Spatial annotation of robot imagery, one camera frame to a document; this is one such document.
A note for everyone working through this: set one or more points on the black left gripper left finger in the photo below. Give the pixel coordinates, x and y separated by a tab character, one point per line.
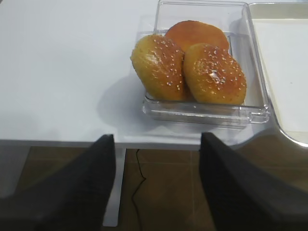
72	199

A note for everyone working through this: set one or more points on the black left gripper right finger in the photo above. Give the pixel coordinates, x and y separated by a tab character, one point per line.
242	197

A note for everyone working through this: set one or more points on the white table leg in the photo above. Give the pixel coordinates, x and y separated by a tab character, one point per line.
112	209

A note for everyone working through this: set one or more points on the sesame bun top right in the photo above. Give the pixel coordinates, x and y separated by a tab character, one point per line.
213	76

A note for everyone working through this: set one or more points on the sesame bun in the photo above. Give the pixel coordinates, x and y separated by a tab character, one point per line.
213	76
158	61

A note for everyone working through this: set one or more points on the sesame bun top left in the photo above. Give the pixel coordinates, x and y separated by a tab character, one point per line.
158	61

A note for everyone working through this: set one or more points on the plain brown bun bottom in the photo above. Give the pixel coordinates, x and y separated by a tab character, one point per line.
187	33

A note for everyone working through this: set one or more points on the white metal tray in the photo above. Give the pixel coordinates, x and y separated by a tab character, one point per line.
282	35

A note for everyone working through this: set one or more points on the clear plastic bun container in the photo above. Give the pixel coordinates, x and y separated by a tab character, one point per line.
234	19

